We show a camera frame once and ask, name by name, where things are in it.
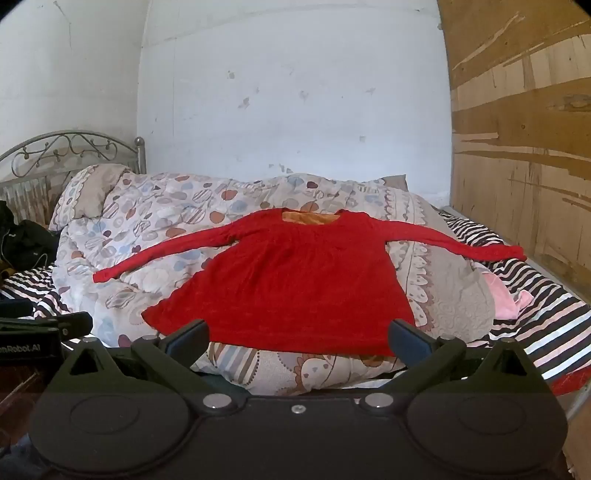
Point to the black and white striped sheet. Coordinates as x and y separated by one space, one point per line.
535 304

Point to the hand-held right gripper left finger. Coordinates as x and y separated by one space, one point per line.
188 342

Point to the wooden board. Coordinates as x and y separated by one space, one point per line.
521 138

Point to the red long-sleeved dress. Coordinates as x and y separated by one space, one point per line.
286 286

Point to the pink cloth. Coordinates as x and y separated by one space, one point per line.
505 295

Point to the patterned quilt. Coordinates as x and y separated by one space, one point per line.
152 221

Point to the pile of black clothes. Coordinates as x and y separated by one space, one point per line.
25 244

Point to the metal bed headboard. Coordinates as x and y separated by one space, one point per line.
51 157

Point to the beige scalloped-edge pillow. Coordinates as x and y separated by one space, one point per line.
92 189

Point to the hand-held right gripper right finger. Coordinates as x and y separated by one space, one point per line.
407 342

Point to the grey pillow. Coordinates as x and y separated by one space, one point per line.
396 181

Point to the red cloth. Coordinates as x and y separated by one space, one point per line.
572 383

